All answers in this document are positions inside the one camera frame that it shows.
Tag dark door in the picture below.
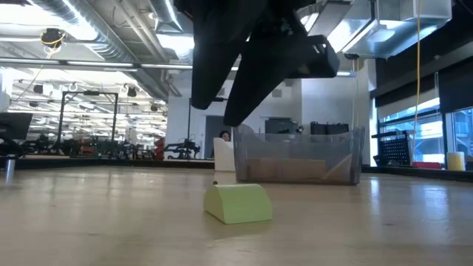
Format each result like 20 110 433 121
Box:
204 115 234 160

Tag white plastic bin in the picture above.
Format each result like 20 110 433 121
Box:
213 137 237 173

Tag rectangular metal ventilation duct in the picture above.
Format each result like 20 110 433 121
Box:
324 0 454 60

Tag black ceiling camera fixture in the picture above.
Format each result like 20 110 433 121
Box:
39 27 67 49

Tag yellow hanging cable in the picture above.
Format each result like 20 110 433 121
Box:
412 0 422 156

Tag silver metal post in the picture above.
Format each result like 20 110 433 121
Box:
4 157 16 184

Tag black monitor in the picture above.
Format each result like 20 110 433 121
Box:
0 112 34 140

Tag black cabinet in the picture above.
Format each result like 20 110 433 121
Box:
264 117 300 134

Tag yellow foam cylinder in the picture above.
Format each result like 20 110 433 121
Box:
446 151 466 171

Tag black perforated panel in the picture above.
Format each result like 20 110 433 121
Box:
372 129 415 167

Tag green half-cylinder block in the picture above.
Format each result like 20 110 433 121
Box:
203 183 273 225

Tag long orange wooden block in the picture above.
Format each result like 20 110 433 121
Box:
246 158 276 182

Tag small orange wooden cube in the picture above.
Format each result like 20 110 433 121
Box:
275 159 295 182

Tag long ceiling light bar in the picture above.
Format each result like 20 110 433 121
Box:
0 57 355 78

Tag black equipment boxes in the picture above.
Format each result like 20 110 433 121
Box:
310 120 350 134

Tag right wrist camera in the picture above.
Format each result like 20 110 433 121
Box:
295 34 341 79

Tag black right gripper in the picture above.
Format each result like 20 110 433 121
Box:
173 0 319 127

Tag red equipment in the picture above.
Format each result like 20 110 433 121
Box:
154 136 166 160

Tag grey translucent plastic bin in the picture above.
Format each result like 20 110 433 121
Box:
232 123 366 186

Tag red box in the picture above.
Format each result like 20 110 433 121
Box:
412 161 444 170

